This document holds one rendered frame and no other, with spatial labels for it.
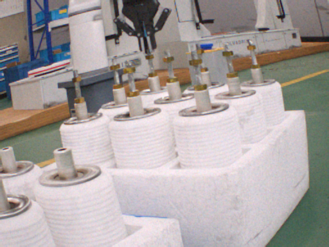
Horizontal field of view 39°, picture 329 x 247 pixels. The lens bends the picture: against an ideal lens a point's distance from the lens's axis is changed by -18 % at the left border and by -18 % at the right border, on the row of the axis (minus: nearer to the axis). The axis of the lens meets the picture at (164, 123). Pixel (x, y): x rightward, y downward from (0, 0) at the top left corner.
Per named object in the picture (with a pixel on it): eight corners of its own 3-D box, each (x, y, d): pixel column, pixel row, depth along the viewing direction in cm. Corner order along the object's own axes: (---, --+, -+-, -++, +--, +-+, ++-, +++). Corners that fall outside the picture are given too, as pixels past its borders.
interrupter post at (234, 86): (242, 94, 90) (239, 76, 89) (242, 96, 88) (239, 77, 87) (229, 96, 90) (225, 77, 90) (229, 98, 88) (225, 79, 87)
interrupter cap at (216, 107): (170, 116, 81) (169, 111, 81) (214, 105, 84) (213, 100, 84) (193, 121, 74) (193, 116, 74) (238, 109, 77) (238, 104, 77)
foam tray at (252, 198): (65, 251, 94) (38, 168, 91) (164, 193, 126) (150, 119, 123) (242, 273, 73) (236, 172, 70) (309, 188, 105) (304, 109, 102)
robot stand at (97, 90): (78, 192, 137) (56, 82, 132) (119, 178, 146) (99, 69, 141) (108, 201, 126) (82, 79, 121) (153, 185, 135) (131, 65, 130)
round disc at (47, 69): (22, 80, 310) (21, 72, 309) (57, 69, 328) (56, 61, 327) (39, 76, 286) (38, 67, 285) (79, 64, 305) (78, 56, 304)
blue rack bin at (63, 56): (39, 67, 609) (37, 51, 605) (62, 60, 633) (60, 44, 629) (56, 62, 571) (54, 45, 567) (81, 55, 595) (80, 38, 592)
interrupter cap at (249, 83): (240, 90, 96) (239, 86, 96) (241, 84, 103) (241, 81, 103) (276, 85, 94) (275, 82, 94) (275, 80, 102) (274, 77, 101)
